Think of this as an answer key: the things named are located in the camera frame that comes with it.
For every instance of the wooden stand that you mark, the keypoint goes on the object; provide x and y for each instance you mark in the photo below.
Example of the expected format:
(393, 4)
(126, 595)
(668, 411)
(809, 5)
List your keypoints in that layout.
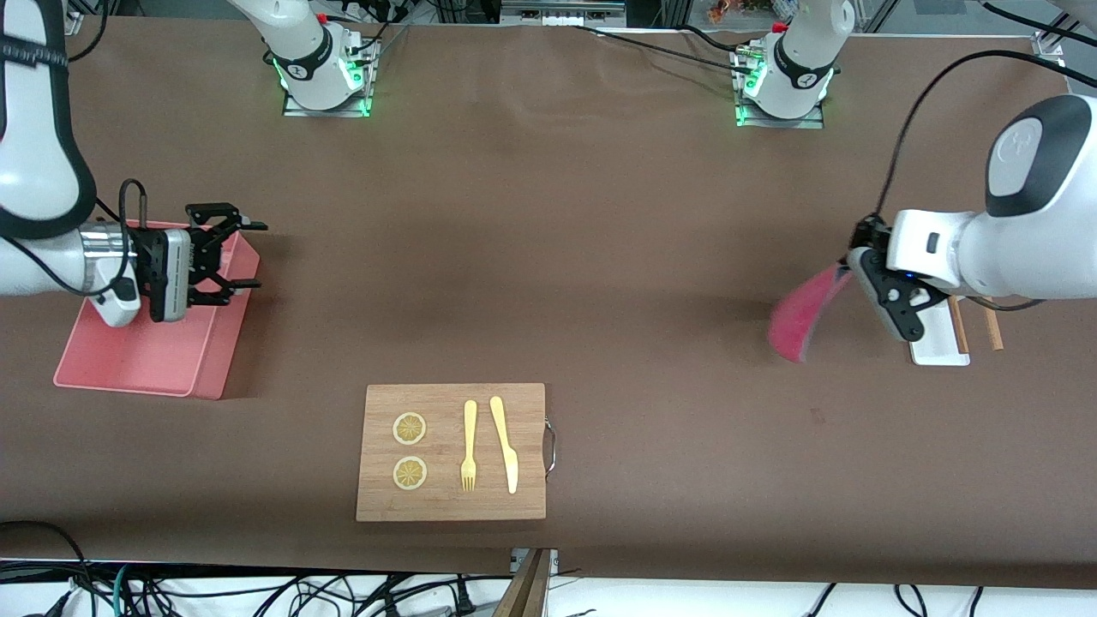
(524, 591)

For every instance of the white rack base tray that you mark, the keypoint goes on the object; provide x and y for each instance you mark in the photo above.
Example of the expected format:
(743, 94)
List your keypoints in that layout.
(938, 343)

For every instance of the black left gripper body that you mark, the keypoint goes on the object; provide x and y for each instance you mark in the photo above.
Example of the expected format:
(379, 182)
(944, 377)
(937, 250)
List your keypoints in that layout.
(860, 234)

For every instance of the wooden rack rod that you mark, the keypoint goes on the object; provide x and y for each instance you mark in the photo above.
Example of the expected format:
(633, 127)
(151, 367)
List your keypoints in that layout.
(993, 330)
(962, 330)

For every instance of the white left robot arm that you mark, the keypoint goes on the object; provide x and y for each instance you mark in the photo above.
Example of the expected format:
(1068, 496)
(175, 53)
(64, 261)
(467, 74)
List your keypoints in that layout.
(1028, 240)

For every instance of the lemon slice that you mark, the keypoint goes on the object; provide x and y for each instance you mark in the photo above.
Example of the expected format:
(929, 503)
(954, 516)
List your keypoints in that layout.
(409, 428)
(410, 473)

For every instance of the pink cloth with grey edge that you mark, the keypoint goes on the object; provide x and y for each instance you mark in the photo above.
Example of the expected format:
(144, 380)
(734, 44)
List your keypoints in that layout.
(801, 321)

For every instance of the yellow plastic fork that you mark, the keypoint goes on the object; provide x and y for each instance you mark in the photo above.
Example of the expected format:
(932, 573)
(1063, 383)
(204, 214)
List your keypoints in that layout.
(470, 428)

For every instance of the wooden cutting board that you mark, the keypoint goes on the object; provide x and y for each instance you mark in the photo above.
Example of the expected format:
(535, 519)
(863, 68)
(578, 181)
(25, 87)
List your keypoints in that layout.
(446, 506)

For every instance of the yellow plastic knife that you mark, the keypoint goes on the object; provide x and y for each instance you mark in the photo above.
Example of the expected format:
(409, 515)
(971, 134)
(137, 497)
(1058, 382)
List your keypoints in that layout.
(507, 454)

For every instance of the pink plastic bin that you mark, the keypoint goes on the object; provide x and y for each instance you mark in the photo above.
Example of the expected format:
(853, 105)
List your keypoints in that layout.
(154, 360)

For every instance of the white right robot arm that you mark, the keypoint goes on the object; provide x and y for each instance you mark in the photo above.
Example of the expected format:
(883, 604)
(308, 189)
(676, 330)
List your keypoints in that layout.
(34, 128)

